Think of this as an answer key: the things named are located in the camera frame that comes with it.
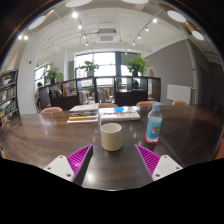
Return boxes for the cream ceramic cup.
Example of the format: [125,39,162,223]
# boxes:
[101,123,123,152]

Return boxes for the orange chair edge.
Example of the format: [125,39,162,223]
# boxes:
[0,149,7,159]
[213,132,224,160]

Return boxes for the white board by wall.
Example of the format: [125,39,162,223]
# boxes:
[167,84,191,104]

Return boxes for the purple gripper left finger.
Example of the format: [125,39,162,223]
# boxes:
[44,144,93,186]

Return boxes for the orange chair far corner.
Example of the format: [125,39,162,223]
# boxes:
[172,100,187,105]

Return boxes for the ceiling air conditioner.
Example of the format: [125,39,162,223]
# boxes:
[96,28,117,43]

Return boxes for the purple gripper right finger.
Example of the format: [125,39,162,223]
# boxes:
[135,145,182,181]

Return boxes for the orange chair far right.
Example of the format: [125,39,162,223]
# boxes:
[136,101,162,106]

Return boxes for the right potted plant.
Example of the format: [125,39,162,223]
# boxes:
[124,55,148,77]

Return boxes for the potted plant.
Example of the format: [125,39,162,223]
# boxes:
[124,55,148,77]
[81,61,99,77]
[45,65,64,84]

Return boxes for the low dark shelf unit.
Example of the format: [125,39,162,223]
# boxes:
[39,76,161,110]

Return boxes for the orange chair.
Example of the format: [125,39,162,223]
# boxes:
[136,101,162,106]
[41,107,63,113]
[99,103,118,108]

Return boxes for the orange chair left edge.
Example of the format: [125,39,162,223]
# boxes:
[0,149,7,159]

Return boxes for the orange chair right edge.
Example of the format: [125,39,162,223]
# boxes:
[213,132,224,160]

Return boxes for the clear plastic water bottle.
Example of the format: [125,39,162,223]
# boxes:
[146,103,163,143]

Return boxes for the orange chair far middle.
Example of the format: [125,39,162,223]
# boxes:
[99,103,118,108]

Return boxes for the left potted plant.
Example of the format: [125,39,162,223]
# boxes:
[45,65,64,84]

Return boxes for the orange chair far left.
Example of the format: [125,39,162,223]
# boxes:
[41,107,63,113]

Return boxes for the middle potted plant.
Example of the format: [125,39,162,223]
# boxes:
[81,61,99,77]

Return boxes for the tall bookshelf at left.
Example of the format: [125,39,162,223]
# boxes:
[0,69,19,128]

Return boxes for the stack of books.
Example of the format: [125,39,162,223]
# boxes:
[67,103,99,123]

